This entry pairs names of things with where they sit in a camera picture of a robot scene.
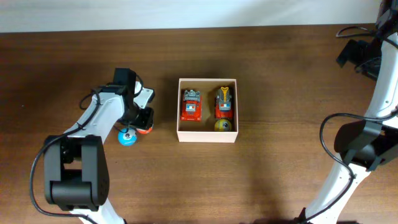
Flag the yellow face ball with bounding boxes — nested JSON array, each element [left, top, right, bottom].
[[215, 119, 233, 132]]

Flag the orange face ball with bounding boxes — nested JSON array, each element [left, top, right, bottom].
[[136, 126, 153, 134]]

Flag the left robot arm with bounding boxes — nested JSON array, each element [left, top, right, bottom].
[[39, 68, 155, 223]]

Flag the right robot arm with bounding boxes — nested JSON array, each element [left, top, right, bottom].
[[294, 0, 397, 223]]

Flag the white cardboard box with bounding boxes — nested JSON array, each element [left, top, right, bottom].
[[177, 78, 239, 143]]

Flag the blue face ball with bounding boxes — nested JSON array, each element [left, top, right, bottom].
[[118, 128, 137, 146]]

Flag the red toy fire truck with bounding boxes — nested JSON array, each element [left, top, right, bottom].
[[180, 90, 202, 121]]

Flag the red toy truck yellow ladder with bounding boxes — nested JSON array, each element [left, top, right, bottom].
[[215, 86, 234, 121]]

